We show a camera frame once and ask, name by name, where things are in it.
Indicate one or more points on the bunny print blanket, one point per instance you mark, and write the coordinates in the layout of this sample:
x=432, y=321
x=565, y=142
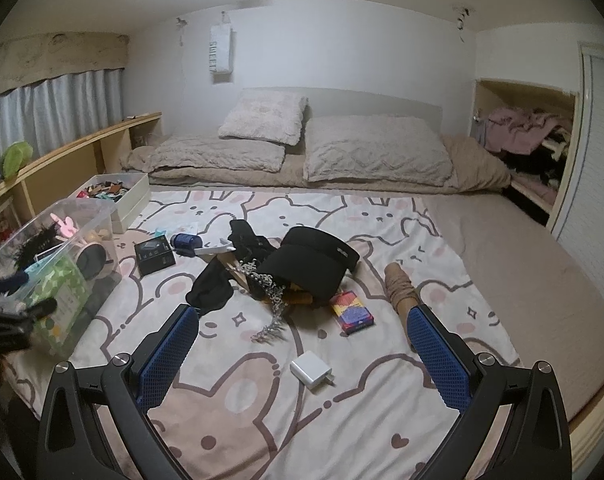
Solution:
x=235, y=411

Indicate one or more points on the small black box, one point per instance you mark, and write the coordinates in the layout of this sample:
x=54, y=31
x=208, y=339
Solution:
x=154, y=255

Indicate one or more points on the black glove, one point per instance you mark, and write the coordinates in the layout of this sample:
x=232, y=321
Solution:
x=249, y=247

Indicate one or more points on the black cloth bag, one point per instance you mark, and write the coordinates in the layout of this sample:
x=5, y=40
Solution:
x=211, y=290

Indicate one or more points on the grey curtain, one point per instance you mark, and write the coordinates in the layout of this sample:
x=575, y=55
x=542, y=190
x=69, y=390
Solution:
x=55, y=112

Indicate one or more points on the small beige pillow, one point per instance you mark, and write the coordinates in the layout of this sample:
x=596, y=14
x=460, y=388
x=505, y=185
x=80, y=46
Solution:
x=266, y=115

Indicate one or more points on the green plush toy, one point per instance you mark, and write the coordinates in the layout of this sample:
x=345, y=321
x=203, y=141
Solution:
x=16, y=157

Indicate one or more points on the colourful card box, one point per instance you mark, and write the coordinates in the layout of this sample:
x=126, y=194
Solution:
x=352, y=315

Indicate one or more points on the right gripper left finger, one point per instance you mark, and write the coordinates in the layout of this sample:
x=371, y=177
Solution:
x=72, y=443

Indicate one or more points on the white box of clutter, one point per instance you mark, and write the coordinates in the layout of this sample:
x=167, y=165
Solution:
x=113, y=198

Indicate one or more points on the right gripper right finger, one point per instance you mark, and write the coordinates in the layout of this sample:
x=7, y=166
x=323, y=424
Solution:
x=534, y=442

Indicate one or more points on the white hanging paper bag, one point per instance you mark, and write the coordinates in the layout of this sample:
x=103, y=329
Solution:
x=221, y=47

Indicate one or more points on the silver tiara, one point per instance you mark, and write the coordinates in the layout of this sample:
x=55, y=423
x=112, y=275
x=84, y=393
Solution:
x=264, y=287

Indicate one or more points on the clear plastic storage bin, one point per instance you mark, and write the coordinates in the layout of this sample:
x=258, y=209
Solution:
x=69, y=255

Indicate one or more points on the white plastic tool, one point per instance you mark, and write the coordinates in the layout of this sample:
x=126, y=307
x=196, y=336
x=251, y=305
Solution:
x=221, y=247

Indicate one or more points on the wooden bedside shelf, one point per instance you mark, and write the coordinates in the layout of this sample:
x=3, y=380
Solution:
x=67, y=170

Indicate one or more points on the cardboard tube with twine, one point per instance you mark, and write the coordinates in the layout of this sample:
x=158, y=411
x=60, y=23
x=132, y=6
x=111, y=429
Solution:
x=401, y=293

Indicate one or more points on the green tissue pack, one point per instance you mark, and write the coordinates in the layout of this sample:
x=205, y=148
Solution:
x=77, y=304

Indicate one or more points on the black sun visor cap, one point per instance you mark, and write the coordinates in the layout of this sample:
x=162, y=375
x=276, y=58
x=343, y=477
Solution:
x=311, y=259

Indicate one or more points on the large beige pillow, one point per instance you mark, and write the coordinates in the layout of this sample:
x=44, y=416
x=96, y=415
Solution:
x=374, y=148

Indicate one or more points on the pile of clothes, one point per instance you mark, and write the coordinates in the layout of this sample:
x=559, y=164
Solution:
x=533, y=144

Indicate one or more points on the folded beige quilt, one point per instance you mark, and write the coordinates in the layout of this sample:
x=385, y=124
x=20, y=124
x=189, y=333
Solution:
x=232, y=154

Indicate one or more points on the plywood wooden block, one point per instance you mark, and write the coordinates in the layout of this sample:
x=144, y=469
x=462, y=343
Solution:
x=232, y=268

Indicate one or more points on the white power adapter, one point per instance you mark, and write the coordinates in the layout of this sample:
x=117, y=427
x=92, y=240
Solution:
x=311, y=371

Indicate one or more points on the blue round case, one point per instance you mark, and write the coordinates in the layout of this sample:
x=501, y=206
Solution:
x=185, y=244

